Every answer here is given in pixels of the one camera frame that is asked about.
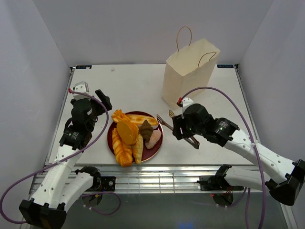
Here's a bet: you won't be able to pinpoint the round orange bread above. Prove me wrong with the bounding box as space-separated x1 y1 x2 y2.
116 121 139 145

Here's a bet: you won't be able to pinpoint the long white baguette roll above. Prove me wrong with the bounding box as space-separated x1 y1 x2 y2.
127 114 159 129

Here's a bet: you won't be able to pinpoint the brown chocolate croissant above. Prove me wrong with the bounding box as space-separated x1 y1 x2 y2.
139 120 153 142

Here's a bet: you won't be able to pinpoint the metal tongs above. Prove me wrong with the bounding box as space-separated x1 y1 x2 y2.
156 109 200 150

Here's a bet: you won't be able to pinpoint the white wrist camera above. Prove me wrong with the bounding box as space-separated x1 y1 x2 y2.
68 81 90 101
177 97 194 114

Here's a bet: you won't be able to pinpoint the pink sugared bun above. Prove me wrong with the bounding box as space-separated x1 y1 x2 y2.
145 129 162 149

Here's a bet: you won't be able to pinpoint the dark red round plate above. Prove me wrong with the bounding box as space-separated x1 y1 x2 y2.
107 111 163 162

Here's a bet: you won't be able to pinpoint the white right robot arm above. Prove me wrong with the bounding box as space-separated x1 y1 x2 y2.
172 103 305 206

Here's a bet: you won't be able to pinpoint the aluminium table front rail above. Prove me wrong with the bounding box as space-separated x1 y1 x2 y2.
30 164 282 194

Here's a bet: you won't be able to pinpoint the beige paper bag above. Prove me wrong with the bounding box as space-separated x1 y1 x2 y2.
162 34 221 108

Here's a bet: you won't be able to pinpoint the small pale baguette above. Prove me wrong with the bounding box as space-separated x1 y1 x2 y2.
132 134 143 165

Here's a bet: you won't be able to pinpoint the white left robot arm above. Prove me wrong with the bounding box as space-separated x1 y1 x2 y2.
19 87 112 229

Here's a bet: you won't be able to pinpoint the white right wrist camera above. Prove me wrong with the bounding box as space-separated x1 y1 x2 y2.
177 97 194 114

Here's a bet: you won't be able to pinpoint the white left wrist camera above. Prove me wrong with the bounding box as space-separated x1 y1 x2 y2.
68 81 90 101

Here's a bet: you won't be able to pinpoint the twisted orange pastry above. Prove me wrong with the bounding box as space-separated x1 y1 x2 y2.
112 109 131 123

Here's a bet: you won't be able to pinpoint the braided orange danish pastry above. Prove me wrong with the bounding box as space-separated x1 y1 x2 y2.
112 128 133 167

